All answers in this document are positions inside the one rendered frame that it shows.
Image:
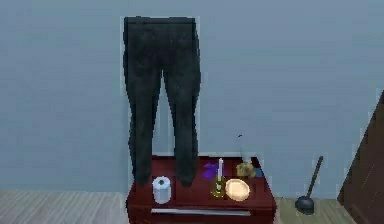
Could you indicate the black hanging trousers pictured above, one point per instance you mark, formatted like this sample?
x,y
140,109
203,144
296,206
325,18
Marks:
x,y
146,66

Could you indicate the tan round dish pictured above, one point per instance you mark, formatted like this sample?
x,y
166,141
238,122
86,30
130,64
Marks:
x,y
237,190

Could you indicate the purple cloth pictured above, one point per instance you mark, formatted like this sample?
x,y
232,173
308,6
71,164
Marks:
x,y
210,169

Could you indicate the white candle in brass holder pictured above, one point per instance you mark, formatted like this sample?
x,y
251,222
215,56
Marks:
x,y
219,181

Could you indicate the dark brown door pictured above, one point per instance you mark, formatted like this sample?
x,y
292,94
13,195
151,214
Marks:
x,y
366,173

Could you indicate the white toilet paper roll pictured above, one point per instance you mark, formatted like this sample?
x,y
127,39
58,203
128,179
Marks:
x,y
162,190

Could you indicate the dark red cabinet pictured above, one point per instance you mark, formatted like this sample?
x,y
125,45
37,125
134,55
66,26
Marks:
x,y
200,200

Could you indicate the blue flat object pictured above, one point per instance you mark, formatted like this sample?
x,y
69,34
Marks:
x,y
258,173

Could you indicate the black toilet plunger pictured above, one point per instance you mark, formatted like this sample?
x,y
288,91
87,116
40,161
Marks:
x,y
306,200

